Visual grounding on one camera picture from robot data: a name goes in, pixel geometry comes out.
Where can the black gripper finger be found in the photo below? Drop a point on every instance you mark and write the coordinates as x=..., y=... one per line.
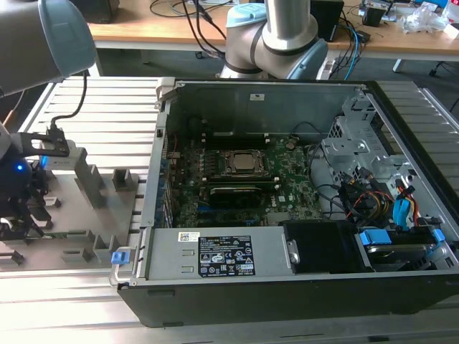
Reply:
x=34, y=218
x=9, y=227

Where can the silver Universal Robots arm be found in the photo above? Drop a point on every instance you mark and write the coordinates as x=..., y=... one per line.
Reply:
x=36, y=43

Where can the grey parts rack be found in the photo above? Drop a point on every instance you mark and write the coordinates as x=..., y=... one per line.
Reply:
x=82, y=222

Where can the blue case latch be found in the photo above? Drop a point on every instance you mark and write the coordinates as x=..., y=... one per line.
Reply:
x=120, y=258

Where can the grey power supply unit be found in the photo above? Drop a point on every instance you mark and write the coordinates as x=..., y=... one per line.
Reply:
x=172, y=258

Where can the white barcode sticker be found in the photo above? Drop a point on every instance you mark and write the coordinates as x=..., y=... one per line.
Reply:
x=188, y=237

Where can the black case on desk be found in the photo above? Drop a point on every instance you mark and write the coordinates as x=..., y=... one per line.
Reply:
x=104, y=10

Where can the black power supply label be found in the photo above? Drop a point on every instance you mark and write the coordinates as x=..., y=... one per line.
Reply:
x=226, y=256

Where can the black graphics card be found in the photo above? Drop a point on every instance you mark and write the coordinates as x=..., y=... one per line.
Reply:
x=235, y=196

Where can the silver CPU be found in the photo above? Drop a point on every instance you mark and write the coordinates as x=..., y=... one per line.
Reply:
x=247, y=161

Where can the black open PC case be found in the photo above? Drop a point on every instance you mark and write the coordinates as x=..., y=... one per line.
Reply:
x=251, y=301

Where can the green motherboard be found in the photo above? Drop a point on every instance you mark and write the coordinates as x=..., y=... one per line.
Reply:
x=294, y=179

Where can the coin cell battery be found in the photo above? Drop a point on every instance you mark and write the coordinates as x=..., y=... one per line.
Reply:
x=291, y=145

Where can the black fan shroud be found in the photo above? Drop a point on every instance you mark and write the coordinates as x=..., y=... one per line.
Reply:
x=322, y=247

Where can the metal drive cage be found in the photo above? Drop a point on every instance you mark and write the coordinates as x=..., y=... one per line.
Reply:
x=344, y=147

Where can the white power strip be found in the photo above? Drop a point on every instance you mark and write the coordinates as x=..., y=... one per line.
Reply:
x=326, y=70

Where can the blue disk carrier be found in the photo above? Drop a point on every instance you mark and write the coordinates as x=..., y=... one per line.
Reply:
x=374, y=238

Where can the black speaker box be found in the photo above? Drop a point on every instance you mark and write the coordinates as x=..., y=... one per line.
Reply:
x=326, y=18

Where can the silver hard disk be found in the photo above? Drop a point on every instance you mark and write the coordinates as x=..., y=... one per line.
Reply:
x=391, y=251

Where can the small dark electronic device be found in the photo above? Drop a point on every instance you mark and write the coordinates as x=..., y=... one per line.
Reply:
x=373, y=14

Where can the clear plastic bag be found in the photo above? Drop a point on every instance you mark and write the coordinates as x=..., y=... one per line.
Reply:
x=423, y=18

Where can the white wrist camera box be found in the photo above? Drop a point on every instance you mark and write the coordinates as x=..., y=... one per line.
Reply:
x=59, y=157

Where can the white sticker on case wall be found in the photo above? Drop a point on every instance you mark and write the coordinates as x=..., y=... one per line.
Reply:
x=256, y=96

